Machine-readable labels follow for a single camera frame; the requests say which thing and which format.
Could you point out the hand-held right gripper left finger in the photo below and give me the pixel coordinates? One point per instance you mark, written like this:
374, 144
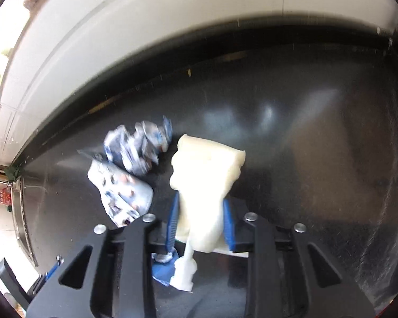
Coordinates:
172, 222

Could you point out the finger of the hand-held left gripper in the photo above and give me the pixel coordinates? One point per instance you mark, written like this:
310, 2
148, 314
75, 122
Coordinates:
54, 267

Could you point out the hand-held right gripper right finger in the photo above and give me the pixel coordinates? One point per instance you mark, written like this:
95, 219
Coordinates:
230, 228

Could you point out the flat blue-white wrapper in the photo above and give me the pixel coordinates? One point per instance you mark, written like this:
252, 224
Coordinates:
119, 188

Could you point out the stainless steel sink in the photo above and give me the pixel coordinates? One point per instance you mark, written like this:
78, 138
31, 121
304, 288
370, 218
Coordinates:
20, 212

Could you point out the crumpled blue white paper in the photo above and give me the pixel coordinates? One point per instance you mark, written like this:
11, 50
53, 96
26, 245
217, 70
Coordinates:
139, 149

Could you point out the dark green cloth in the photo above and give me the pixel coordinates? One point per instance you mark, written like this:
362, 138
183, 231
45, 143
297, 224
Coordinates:
12, 172

